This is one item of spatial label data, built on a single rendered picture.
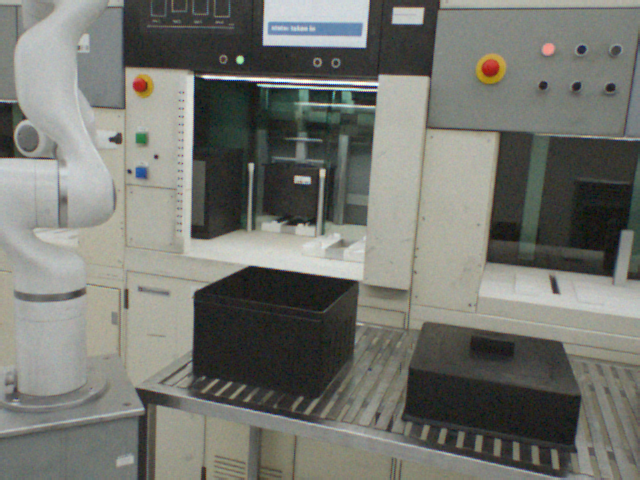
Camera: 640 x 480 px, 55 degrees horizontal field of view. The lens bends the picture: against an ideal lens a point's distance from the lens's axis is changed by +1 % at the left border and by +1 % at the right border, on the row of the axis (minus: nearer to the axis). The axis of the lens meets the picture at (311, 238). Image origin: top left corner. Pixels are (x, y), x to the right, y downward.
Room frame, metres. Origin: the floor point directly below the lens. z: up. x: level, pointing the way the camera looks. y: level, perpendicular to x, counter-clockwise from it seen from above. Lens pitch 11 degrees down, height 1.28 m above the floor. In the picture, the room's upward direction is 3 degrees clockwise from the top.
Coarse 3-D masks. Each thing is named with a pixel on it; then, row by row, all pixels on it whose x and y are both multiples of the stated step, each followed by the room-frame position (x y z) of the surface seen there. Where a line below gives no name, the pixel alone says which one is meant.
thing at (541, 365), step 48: (432, 336) 1.20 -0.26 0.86; (480, 336) 1.14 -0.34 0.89; (528, 336) 1.24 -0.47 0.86; (432, 384) 1.02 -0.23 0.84; (480, 384) 1.00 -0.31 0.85; (528, 384) 0.99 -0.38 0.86; (576, 384) 1.01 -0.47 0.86; (480, 432) 0.99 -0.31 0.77; (528, 432) 0.98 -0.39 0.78; (576, 432) 0.96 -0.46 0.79
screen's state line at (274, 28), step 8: (272, 24) 1.70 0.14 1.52; (280, 24) 1.69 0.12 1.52; (288, 24) 1.68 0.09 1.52; (296, 24) 1.68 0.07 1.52; (304, 24) 1.67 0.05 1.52; (312, 24) 1.66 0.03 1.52; (320, 24) 1.66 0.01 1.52; (328, 24) 1.65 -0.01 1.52; (336, 24) 1.64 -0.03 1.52; (344, 24) 1.64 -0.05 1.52; (352, 24) 1.63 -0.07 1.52; (360, 24) 1.62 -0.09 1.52; (272, 32) 1.70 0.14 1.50; (280, 32) 1.69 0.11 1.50; (288, 32) 1.68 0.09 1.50; (296, 32) 1.68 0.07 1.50; (304, 32) 1.67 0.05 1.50; (312, 32) 1.66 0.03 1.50; (320, 32) 1.65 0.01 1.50; (328, 32) 1.65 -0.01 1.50; (336, 32) 1.64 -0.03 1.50; (344, 32) 1.64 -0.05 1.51; (352, 32) 1.63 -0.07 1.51; (360, 32) 1.62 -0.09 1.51
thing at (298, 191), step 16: (304, 144) 2.30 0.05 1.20; (272, 160) 2.34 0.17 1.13; (304, 160) 2.31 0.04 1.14; (320, 160) 2.29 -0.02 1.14; (272, 176) 2.24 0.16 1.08; (288, 176) 2.23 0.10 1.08; (304, 176) 2.21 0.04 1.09; (272, 192) 2.24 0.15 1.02; (288, 192) 2.22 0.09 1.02; (304, 192) 2.21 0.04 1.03; (272, 208) 2.24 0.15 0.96; (288, 208) 2.22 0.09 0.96; (304, 208) 2.21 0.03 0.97; (304, 224) 2.22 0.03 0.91
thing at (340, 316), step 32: (224, 288) 1.30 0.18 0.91; (256, 288) 1.43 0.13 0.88; (288, 288) 1.40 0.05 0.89; (320, 288) 1.37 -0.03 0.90; (352, 288) 1.28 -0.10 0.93; (224, 320) 1.15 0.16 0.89; (256, 320) 1.13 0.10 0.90; (288, 320) 1.11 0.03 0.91; (320, 320) 1.09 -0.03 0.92; (352, 320) 1.30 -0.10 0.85; (192, 352) 1.18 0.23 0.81; (224, 352) 1.15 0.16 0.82; (256, 352) 1.13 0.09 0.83; (288, 352) 1.11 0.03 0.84; (320, 352) 1.09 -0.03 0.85; (352, 352) 1.32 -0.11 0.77; (256, 384) 1.13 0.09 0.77; (288, 384) 1.11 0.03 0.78; (320, 384) 1.10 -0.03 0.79
